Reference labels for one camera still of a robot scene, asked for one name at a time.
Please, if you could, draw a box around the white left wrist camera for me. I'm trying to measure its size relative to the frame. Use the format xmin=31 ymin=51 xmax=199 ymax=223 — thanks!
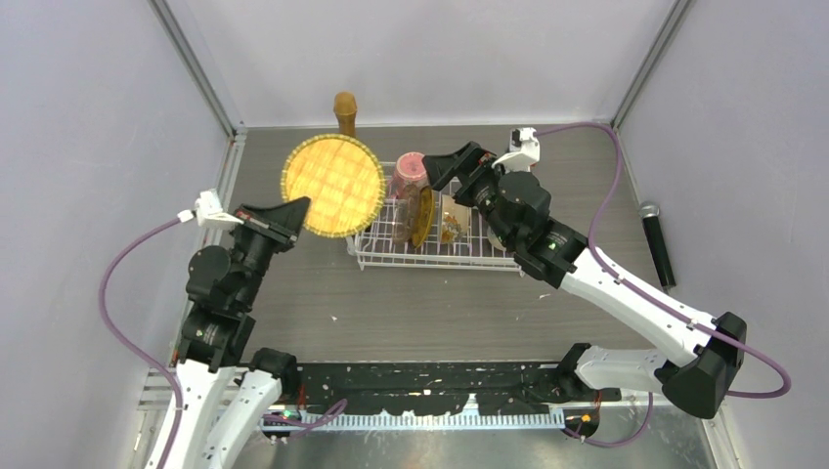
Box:
xmin=177 ymin=189 xmax=243 ymax=232

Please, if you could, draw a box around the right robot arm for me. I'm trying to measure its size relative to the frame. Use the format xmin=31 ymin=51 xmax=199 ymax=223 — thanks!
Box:
xmin=423 ymin=142 xmax=747 ymax=419

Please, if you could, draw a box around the small yellow patterned plate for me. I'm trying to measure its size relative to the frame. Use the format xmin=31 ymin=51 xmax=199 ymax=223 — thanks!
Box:
xmin=410 ymin=187 xmax=435 ymax=249

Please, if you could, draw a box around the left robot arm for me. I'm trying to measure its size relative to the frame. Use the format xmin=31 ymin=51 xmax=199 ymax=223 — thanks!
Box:
xmin=145 ymin=192 xmax=311 ymax=468

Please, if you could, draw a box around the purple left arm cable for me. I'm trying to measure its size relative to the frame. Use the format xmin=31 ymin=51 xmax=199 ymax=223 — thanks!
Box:
xmin=98 ymin=217 xmax=198 ymax=469

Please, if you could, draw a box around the white floral bowl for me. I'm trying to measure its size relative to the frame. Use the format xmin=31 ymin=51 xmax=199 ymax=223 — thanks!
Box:
xmin=439 ymin=194 xmax=471 ymax=244

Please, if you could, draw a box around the large yellow woven plate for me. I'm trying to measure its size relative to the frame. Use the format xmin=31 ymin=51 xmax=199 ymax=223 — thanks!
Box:
xmin=281 ymin=133 xmax=386 ymax=238

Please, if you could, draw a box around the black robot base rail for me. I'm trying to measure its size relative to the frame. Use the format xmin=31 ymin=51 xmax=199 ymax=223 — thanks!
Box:
xmin=266 ymin=362 xmax=622 ymax=425

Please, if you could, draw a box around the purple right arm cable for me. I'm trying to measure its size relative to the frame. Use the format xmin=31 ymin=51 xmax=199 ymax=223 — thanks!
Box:
xmin=533 ymin=122 xmax=793 ymax=400

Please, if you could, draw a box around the black microphone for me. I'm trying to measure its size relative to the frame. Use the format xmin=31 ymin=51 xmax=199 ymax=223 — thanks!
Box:
xmin=638 ymin=201 xmax=676 ymax=292

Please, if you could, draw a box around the white wire dish rack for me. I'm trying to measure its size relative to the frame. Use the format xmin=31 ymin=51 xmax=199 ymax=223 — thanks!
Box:
xmin=346 ymin=180 xmax=521 ymax=274

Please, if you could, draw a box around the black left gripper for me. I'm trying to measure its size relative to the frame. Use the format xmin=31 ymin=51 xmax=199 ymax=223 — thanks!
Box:
xmin=227 ymin=195 xmax=309 ymax=308

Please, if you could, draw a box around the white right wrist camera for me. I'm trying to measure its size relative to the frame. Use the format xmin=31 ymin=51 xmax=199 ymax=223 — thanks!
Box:
xmin=494 ymin=127 xmax=541 ymax=172

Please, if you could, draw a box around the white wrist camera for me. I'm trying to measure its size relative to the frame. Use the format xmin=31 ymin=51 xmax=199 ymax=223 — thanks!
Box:
xmin=494 ymin=127 xmax=541 ymax=172
xmin=177 ymin=189 xmax=243 ymax=232

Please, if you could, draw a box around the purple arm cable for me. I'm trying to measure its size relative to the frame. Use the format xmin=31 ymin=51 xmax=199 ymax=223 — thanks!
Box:
xmin=98 ymin=217 xmax=198 ymax=469
xmin=533 ymin=122 xmax=793 ymax=400

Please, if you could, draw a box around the pink ceramic mug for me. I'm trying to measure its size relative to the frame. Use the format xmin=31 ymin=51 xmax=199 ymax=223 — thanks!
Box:
xmin=388 ymin=151 xmax=428 ymax=199

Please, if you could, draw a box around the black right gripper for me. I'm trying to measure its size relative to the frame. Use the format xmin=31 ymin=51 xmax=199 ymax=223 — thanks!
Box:
xmin=421 ymin=142 xmax=518 ymax=249

